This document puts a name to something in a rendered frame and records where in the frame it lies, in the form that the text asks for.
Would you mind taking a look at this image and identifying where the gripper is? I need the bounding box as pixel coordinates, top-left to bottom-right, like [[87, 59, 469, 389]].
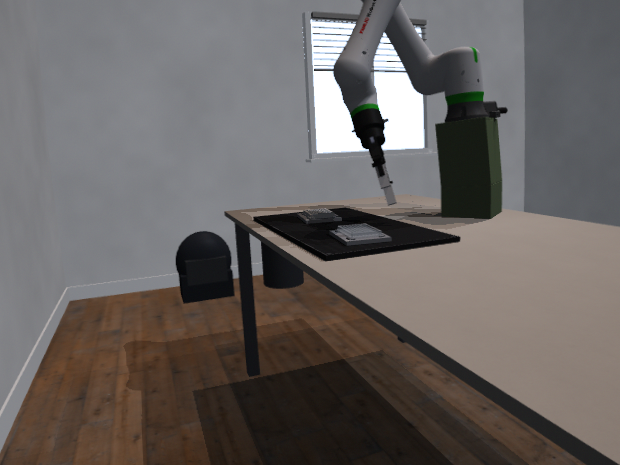
[[359, 127, 396, 206]]

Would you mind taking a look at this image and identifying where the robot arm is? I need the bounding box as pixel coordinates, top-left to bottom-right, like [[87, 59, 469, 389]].
[[333, 0, 507, 139]]

